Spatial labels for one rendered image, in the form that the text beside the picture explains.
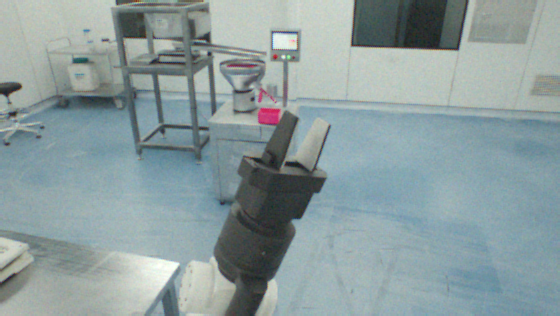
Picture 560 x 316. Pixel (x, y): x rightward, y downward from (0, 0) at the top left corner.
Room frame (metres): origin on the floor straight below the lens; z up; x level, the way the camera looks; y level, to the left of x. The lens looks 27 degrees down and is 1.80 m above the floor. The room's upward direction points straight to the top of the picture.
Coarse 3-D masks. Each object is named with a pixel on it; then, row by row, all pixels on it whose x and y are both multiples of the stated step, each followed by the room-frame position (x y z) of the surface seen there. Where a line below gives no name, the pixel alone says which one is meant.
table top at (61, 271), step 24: (24, 240) 1.14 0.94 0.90; (48, 240) 1.14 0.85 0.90; (48, 264) 1.01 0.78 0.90; (72, 264) 1.01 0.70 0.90; (96, 264) 1.01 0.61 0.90; (120, 264) 1.01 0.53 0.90; (144, 264) 1.01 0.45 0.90; (168, 264) 1.01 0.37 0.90; (0, 288) 0.90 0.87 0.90; (24, 288) 0.90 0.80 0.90; (48, 288) 0.90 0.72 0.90; (72, 288) 0.90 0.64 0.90; (96, 288) 0.90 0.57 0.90; (120, 288) 0.90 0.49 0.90; (144, 288) 0.90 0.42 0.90; (168, 288) 0.93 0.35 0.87; (0, 312) 0.81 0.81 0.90; (24, 312) 0.81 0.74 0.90; (48, 312) 0.81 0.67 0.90; (72, 312) 0.81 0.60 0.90; (96, 312) 0.81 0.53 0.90; (120, 312) 0.81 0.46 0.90; (144, 312) 0.81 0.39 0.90
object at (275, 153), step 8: (288, 112) 0.41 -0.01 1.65; (280, 120) 0.41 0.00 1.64; (288, 120) 0.40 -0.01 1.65; (296, 120) 0.40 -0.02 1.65; (280, 128) 0.40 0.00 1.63; (288, 128) 0.39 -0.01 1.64; (296, 128) 0.40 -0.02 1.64; (272, 136) 0.41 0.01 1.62; (280, 136) 0.40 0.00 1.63; (288, 136) 0.39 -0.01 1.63; (272, 144) 0.40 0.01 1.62; (280, 144) 0.39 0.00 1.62; (288, 144) 0.39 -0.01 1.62; (264, 152) 0.40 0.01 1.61; (272, 152) 0.40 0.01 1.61; (280, 152) 0.39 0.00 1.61; (288, 152) 0.39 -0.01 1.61; (264, 160) 0.39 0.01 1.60; (272, 160) 0.39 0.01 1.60; (280, 160) 0.39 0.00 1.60
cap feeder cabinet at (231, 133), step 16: (224, 112) 2.94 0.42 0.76; (240, 112) 2.95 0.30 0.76; (256, 112) 2.94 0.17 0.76; (224, 128) 2.72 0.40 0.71; (240, 128) 2.70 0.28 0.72; (256, 128) 2.68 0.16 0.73; (272, 128) 2.66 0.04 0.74; (224, 144) 2.72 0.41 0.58; (240, 144) 2.70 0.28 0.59; (256, 144) 2.68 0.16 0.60; (224, 160) 2.72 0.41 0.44; (240, 160) 2.70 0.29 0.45; (224, 176) 2.72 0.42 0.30; (240, 176) 2.70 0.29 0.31; (224, 192) 2.72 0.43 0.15
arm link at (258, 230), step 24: (240, 168) 0.38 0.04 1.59; (264, 168) 0.37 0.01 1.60; (288, 168) 0.40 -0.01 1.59; (240, 192) 0.39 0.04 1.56; (264, 192) 0.37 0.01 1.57; (288, 192) 0.39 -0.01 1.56; (312, 192) 0.41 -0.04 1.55; (240, 216) 0.39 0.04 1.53; (264, 216) 0.37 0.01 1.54; (288, 216) 0.39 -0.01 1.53; (240, 240) 0.36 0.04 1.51; (264, 240) 0.36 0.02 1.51; (288, 240) 0.37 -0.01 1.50; (264, 264) 0.36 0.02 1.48
